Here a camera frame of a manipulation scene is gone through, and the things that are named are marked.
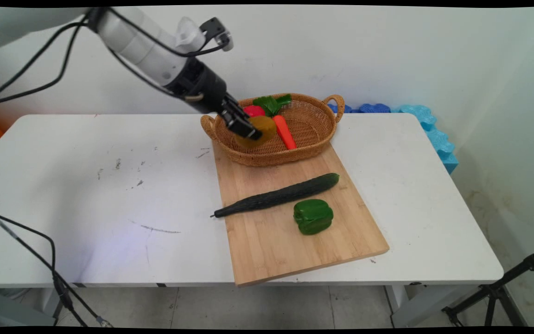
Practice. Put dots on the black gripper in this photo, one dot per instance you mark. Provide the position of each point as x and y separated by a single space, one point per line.
200 86

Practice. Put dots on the brown toy potato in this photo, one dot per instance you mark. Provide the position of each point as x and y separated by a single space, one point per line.
264 130

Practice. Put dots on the green toy bell pepper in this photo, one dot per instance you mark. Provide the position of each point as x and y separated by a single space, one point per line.
313 217

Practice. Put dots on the red toy tomato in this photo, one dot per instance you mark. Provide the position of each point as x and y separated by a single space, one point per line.
254 110

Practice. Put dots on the orange carrot with green leaves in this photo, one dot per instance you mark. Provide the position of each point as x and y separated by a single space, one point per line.
284 132

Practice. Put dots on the woven wicker basket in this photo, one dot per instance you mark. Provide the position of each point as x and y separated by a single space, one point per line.
311 125

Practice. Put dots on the dark green toy cucumber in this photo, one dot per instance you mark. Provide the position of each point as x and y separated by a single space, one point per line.
276 195

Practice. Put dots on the wooden cutting board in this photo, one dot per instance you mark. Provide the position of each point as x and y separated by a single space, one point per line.
290 253

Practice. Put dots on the light blue foam piece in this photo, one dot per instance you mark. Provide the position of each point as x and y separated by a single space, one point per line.
438 139

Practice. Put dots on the white table leg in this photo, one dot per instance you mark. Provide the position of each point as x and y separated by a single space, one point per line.
408 304

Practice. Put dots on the black tripod stand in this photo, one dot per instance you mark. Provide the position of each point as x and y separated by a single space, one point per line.
494 292

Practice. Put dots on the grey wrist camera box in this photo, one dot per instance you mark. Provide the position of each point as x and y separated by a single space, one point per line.
218 32

